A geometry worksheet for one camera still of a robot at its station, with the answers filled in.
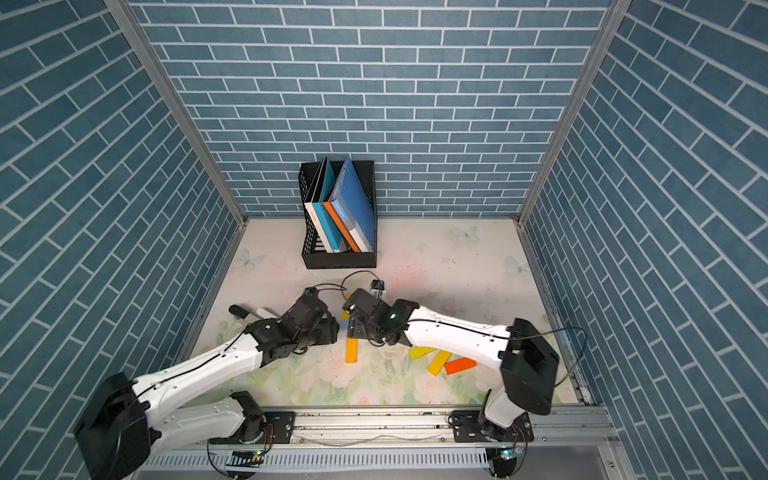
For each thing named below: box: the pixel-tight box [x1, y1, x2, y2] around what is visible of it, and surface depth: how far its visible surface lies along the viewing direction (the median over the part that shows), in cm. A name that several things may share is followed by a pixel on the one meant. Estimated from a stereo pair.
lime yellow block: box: [408, 347, 438, 360], surface depth 88 cm
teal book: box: [312, 161, 344, 253], surface depth 91 cm
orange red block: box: [444, 358, 477, 375], surface depth 86 cm
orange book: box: [323, 202, 361, 253], surface depth 93 cm
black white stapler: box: [228, 304, 277, 320], surface depth 91 cm
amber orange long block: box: [345, 337, 359, 363], surface depth 88 cm
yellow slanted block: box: [428, 350, 452, 377], surface depth 86 cm
